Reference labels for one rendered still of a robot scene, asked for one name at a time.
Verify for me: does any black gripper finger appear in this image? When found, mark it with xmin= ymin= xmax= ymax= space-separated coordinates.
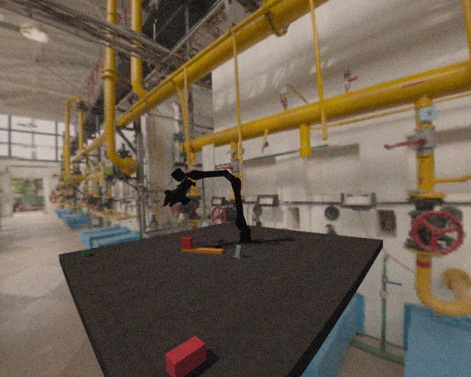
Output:
xmin=163 ymin=195 xmax=175 ymax=207
xmin=169 ymin=198 xmax=180 ymax=207

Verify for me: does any red rectangular block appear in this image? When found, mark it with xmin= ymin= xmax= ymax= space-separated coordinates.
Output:
xmin=165 ymin=336 xmax=206 ymax=377

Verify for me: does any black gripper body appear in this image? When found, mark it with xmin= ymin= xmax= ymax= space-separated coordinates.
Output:
xmin=164 ymin=185 xmax=187 ymax=200

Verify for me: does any orange bar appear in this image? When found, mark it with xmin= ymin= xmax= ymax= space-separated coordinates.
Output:
xmin=181 ymin=236 xmax=224 ymax=254

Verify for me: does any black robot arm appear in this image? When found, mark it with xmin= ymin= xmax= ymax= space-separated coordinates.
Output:
xmin=171 ymin=167 xmax=253 ymax=244

